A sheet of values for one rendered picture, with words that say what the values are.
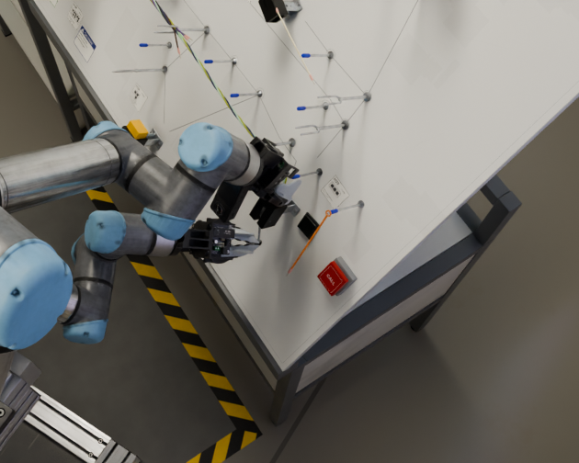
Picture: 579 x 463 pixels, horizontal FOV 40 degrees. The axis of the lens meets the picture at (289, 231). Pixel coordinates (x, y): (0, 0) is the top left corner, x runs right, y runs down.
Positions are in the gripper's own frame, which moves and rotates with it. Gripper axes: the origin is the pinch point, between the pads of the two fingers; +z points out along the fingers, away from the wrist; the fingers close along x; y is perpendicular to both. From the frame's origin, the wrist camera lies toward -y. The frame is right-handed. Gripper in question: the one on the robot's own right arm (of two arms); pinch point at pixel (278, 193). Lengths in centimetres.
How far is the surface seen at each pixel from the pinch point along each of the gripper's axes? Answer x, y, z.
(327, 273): -16.5, -4.4, 6.0
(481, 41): -12.3, 43.7, -12.4
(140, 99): 47, -12, 13
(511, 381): -48, -9, 136
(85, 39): 71, -13, 14
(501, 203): -23, 29, 39
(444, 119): -15.3, 31.0, -6.6
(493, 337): -34, -3, 137
